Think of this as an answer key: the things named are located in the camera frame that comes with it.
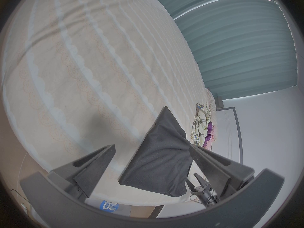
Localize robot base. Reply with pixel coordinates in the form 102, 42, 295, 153
84, 197, 133, 219

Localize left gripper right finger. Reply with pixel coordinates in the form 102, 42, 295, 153
189, 145, 255, 197

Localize pink garment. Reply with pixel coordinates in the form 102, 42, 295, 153
206, 124, 218, 151

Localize black T-shirt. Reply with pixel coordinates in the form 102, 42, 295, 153
118, 106, 195, 197

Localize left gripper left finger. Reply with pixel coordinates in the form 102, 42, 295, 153
49, 144, 116, 200

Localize purple garment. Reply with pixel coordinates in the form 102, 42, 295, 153
204, 121, 215, 142

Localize bed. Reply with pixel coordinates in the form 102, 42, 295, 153
0, 0, 244, 220

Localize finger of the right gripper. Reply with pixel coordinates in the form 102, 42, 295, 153
193, 173, 209, 188
186, 178, 196, 192

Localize white printed pyjama garment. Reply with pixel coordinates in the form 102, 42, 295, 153
190, 101, 212, 148

